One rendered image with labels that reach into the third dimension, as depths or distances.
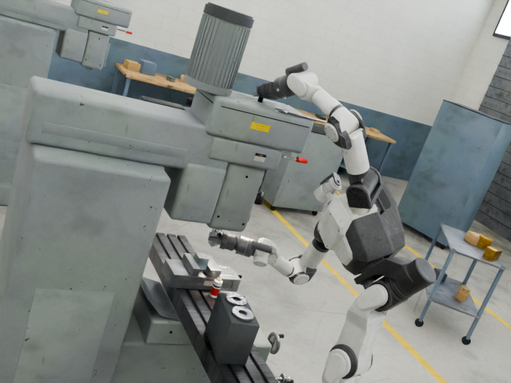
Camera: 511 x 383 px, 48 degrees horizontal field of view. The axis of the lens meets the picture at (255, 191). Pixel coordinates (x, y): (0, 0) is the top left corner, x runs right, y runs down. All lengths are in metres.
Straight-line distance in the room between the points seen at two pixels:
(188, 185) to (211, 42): 0.57
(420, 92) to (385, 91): 0.82
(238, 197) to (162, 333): 0.69
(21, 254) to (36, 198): 0.22
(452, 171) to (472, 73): 4.04
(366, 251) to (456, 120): 6.16
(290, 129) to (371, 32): 8.32
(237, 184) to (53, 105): 0.82
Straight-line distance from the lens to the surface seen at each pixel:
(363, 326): 2.47
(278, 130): 2.43
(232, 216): 2.54
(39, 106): 2.17
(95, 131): 2.22
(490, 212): 11.04
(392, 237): 2.45
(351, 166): 2.25
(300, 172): 7.20
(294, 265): 2.84
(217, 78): 2.30
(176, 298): 2.72
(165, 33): 9.13
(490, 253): 5.68
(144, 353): 2.71
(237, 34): 2.29
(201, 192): 2.41
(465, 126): 8.36
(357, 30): 10.54
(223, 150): 2.37
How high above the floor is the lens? 2.25
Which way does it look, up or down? 17 degrees down
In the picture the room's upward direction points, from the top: 19 degrees clockwise
